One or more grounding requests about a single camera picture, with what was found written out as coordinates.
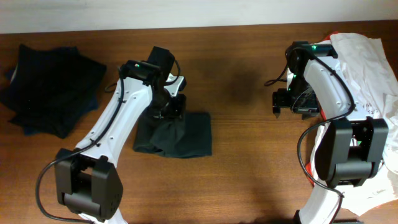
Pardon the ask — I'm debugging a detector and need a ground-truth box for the black Nike t-shirt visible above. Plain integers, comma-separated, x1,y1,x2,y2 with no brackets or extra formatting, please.
132,113,212,159

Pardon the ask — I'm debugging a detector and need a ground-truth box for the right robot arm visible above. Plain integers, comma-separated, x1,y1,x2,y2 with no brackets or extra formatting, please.
272,41,389,223

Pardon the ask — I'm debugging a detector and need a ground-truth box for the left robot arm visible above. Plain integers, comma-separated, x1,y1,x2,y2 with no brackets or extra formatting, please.
54,47,186,223

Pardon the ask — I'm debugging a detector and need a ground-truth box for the red garment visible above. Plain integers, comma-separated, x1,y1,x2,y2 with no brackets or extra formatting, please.
305,31,340,180

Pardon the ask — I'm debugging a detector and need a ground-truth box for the white t-shirt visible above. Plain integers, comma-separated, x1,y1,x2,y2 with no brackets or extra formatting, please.
299,33,397,223

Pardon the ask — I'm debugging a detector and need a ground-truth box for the folded navy shirt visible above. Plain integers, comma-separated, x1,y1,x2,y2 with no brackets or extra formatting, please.
3,46,100,136

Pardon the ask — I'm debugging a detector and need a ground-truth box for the folded black shirt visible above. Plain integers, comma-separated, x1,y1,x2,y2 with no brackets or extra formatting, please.
0,44,108,139

